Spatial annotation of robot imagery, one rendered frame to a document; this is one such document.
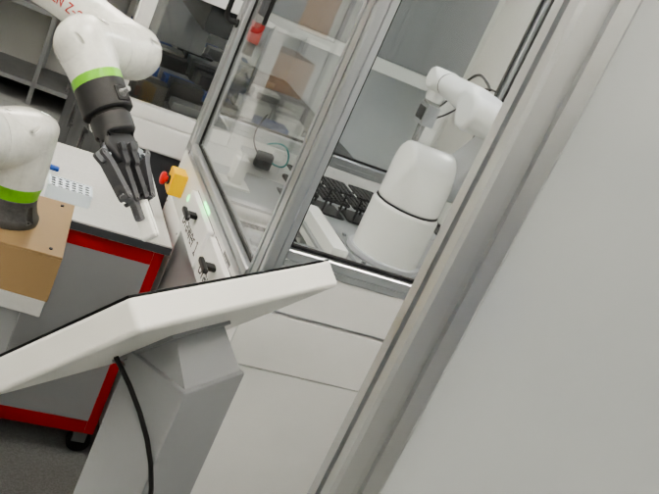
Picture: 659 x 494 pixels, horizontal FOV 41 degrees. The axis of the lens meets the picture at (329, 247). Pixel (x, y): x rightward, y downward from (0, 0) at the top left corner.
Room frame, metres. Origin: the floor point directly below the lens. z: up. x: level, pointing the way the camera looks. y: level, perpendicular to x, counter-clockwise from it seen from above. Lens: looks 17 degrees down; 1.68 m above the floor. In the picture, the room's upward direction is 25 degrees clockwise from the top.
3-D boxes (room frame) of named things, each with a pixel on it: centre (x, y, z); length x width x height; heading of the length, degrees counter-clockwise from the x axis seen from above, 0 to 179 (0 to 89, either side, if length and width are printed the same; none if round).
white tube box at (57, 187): (2.33, 0.73, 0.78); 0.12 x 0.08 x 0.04; 113
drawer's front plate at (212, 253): (1.95, 0.22, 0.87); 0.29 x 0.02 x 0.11; 25
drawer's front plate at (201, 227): (2.23, 0.35, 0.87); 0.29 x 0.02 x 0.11; 25
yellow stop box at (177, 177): (2.53, 0.50, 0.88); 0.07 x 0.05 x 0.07; 25
